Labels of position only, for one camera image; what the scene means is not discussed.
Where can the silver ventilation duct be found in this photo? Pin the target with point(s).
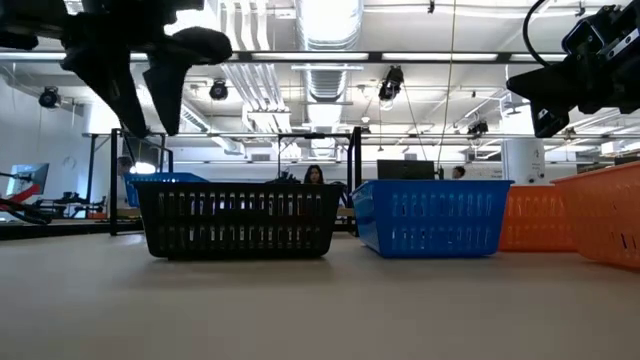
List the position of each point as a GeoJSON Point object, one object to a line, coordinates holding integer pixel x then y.
{"type": "Point", "coordinates": [327, 30]}

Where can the tilted grey monitor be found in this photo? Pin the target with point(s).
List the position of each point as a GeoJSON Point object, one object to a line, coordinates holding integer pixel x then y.
{"type": "Point", "coordinates": [27, 177]}

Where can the black metal rig frame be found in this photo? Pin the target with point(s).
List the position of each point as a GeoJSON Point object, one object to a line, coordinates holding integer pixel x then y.
{"type": "Point", "coordinates": [357, 165]}
{"type": "Point", "coordinates": [114, 190]}

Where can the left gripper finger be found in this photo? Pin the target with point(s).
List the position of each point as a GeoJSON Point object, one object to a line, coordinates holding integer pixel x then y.
{"type": "Point", "coordinates": [170, 80]}
{"type": "Point", "coordinates": [117, 85]}

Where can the person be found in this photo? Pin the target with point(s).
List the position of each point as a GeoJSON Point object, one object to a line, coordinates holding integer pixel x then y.
{"type": "Point", "coordinates": [458, 172]}
{"type": "Point", "coordinates": [123, 167]}
{"type": "Point", "coordinates": [313, 175]}

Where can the black computer monitor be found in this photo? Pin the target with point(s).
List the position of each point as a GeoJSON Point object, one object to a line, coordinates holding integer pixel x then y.
{"type": "Point", "coordinates": [405, 170]}

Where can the orange plastic basket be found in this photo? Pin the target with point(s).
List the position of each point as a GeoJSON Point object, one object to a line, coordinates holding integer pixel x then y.
{"type": "Point", "coordinates": [535, 217]}
{"type": "Point", "coordinates": [607, 215]}

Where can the black ceiling-hung camera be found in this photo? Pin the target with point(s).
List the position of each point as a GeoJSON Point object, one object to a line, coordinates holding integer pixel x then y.
{"type": "Point", "coordinates": [49, 97]}
{"type": "Point", "coordinates": [478, 128]}
{"type": "Point", "coordinates": [218, 90]}
{"type": "Point", "coordinates": [391, 84]}

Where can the black plastic basket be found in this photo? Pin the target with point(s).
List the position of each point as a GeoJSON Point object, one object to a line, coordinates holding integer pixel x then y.
{"type": "Point", "coordinates": [235, 220]}

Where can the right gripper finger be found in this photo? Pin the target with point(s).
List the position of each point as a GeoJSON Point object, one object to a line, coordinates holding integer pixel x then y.
{"type": "Point", "coordinates": [547, 82]}
{"type": "Point", "coordinates": [547, 122]}

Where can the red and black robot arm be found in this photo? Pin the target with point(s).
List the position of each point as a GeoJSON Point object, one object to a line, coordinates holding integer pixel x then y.
{"type": "Point", "coordinates": [22, 202]}

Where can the white round column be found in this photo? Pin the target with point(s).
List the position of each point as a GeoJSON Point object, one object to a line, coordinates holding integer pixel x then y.
{"type": "Point", "coordinates": [523, 162]}

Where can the black overhead rig bar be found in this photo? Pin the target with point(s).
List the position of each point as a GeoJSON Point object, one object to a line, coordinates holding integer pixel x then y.
{"type": "Point", "coordinates": [375, 56]}

